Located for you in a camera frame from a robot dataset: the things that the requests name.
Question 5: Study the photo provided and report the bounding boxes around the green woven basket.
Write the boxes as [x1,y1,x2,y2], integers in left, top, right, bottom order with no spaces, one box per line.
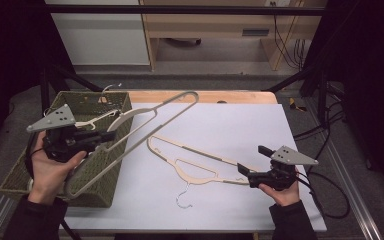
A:
[0,90,135,208]

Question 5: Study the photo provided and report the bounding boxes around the person's right hand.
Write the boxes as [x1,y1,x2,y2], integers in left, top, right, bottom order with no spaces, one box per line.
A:
[258,168,302,208]

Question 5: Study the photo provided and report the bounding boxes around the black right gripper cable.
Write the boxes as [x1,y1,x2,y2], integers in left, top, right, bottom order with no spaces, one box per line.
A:
[294,171,352,220]

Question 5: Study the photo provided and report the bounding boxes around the black hanging cables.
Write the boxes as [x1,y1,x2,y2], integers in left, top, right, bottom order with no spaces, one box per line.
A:
[269,1,309,70]

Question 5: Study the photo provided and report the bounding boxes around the person's left hand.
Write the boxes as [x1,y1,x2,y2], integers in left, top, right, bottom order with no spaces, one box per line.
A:
[28,130,88,205]

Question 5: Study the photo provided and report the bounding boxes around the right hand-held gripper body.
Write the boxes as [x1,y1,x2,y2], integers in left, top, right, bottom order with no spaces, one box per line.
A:
[246,145,319,192]

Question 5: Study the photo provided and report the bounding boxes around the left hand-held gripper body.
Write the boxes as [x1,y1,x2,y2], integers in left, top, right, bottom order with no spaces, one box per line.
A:
[26,103,101,164]

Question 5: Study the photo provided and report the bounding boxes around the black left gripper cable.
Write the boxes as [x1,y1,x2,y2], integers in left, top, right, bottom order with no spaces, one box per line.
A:
[24,132,46,183]

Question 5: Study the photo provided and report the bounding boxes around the white paper sheet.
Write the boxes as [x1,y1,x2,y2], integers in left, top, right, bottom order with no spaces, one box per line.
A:
[63,102,328,233]

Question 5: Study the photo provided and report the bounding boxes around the black floor cables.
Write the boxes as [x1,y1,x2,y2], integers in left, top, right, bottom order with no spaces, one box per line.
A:
[292,83,348,153]

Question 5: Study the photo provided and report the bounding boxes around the white cabinet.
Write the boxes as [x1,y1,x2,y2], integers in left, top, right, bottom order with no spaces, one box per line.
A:
[44,0,151,66]

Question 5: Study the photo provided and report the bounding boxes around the black metal stand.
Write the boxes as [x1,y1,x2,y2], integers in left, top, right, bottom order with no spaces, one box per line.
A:
[39,62,107,118]
[263,63,332,125]

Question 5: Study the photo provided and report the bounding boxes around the yellow and black tool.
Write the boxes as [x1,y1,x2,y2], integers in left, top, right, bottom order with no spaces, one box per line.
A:
[288,97,308,113]

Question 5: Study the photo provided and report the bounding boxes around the black curtain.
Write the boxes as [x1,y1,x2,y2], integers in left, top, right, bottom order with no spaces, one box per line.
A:
[0,0,76,161]
[301,0,384,194]

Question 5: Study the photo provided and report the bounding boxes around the black horizontal frame bar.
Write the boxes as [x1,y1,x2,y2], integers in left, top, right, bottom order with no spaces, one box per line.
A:
[44,4,328,17]

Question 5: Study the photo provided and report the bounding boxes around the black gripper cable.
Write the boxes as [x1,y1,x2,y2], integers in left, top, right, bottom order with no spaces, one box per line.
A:
[24,132,46,183]
[294,171,352,220]

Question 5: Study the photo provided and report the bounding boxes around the light wooden desk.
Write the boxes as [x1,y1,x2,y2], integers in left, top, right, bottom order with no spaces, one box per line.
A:
[139,0,328,72]

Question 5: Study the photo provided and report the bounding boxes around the grey drawer handle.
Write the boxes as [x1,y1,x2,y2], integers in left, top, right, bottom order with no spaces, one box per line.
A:
[241,28,271,37]

